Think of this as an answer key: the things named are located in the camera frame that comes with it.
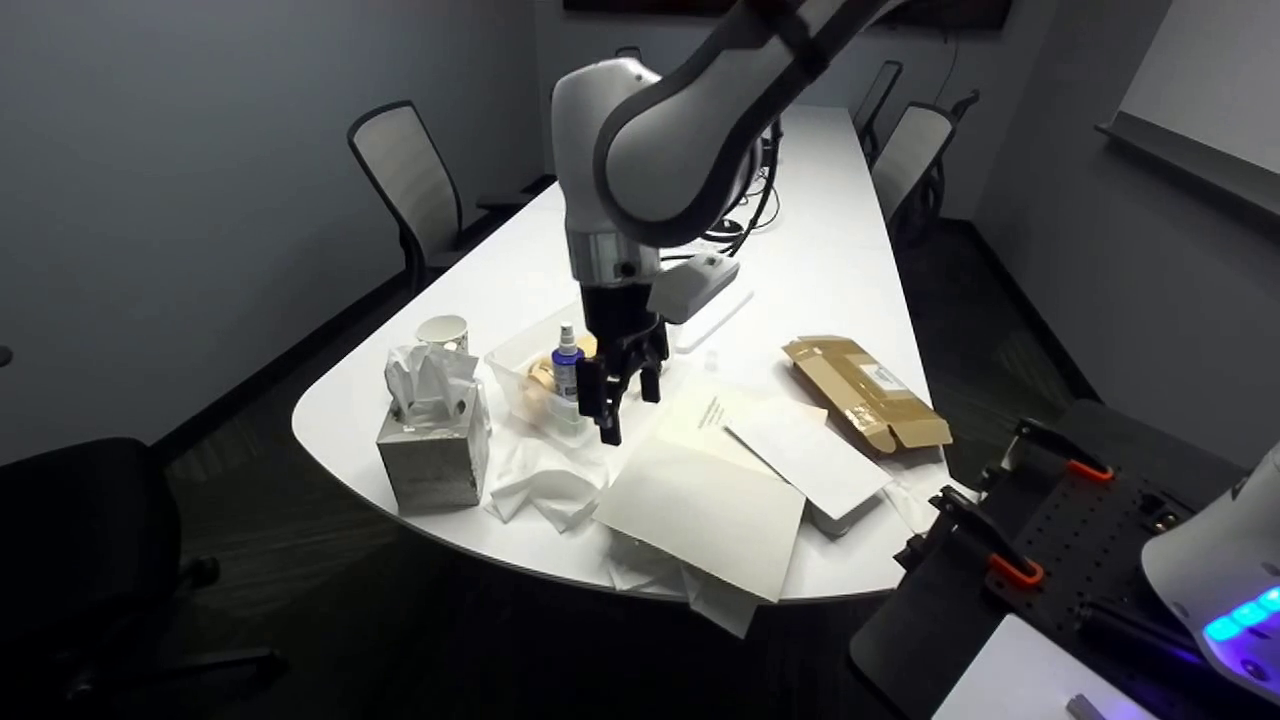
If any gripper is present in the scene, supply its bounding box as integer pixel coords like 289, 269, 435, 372
574, 281, 672, 447

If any crumpled white tissue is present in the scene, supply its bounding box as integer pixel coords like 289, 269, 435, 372
604, 533, 763, 640
484, 434, 612, 535

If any open white book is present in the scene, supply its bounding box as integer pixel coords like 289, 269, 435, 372
592, 382, 894, 605

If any grey tissue box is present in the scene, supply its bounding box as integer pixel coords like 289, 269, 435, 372
376, 342, 492, 517

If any blue spray bottle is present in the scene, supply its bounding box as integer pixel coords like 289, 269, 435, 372
551, 321, 585, 402

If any tan wooden item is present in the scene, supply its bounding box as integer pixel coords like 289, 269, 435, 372
526, 334, 601, 403

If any clear plastic container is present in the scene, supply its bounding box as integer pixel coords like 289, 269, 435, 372
484, 303, 603, 443

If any white flat lid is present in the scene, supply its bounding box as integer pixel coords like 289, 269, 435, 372
668, 287, 756, 354

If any white paper cup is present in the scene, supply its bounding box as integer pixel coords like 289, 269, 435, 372
414, 313, 472, 357

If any flattened cardboard box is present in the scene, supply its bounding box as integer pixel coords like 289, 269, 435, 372
781, 334, 954, 457

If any mesh back office chair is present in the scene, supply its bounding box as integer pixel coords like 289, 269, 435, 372
346, 99, 533, 293

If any row of mesh office chairs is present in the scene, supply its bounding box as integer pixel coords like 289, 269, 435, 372
849, 59, 982, 241

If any black clamp with orange tips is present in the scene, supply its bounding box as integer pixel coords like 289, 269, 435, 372
984, 417, 1117, 492
893, 486, 1047, 602

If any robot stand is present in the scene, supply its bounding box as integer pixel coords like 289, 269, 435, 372
849, 399, 1280, 720

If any white paper sheet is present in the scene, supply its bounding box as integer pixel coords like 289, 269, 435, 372
930, 612, 1163, 720

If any black office chair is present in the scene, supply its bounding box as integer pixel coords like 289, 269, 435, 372
0, 436, 292, 720

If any whiteboard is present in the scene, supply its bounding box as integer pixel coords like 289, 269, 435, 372
1094, 0, 1280, 219

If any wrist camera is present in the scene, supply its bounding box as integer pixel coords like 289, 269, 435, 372
646, 251, 742, 325

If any bundle of black cables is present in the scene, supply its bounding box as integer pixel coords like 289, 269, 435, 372
700, 118, 787, 258

